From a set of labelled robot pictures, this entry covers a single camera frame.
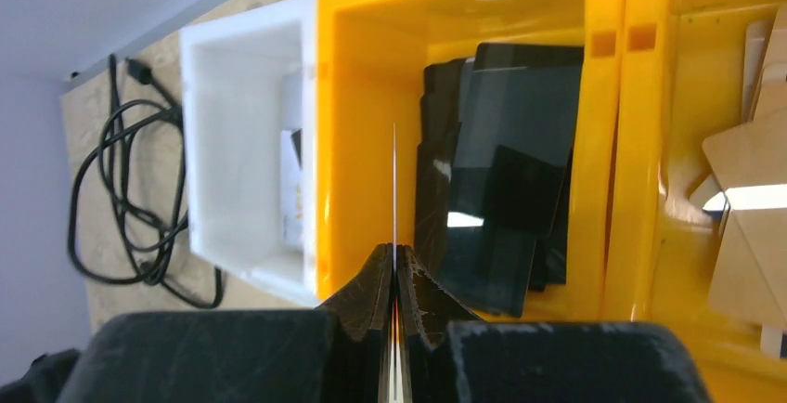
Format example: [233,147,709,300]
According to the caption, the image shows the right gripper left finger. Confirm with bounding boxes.
[59,244,394,402]

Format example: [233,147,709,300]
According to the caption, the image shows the black credit card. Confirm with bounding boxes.
[392,123,405,402]

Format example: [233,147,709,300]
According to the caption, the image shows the yellow plastic bin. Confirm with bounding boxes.
[316,0,624,320]
[602,0,786,402]

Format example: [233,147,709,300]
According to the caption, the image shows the white plastic bin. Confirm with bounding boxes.
[179,0,319,306]

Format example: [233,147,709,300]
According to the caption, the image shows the right yellow plastic bin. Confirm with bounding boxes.
[602,0,786,402]

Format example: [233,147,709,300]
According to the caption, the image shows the gold cards in bin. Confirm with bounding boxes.
[702,6,786,359]

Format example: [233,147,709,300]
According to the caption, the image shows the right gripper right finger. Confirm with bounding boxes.
[396,245,711,402]

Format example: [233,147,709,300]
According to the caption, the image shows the black cards in bin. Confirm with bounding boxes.
[414,43,584,318]

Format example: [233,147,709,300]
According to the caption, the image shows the black coiled cable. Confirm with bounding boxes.
[66,53,226,310]

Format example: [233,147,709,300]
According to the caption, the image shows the left yellow plastic bin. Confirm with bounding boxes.
[316,0,624,320]

